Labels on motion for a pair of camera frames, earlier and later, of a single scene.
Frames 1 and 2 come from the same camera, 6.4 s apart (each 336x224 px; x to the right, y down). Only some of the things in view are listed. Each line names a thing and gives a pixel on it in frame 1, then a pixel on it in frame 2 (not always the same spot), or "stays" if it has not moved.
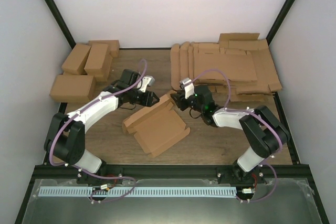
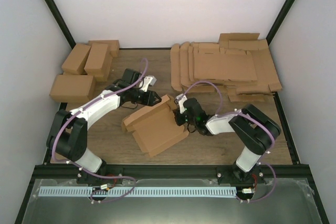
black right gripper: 180,98 -> 179,121
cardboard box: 157,128 stays
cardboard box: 98,62 stays
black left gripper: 149,98 stays
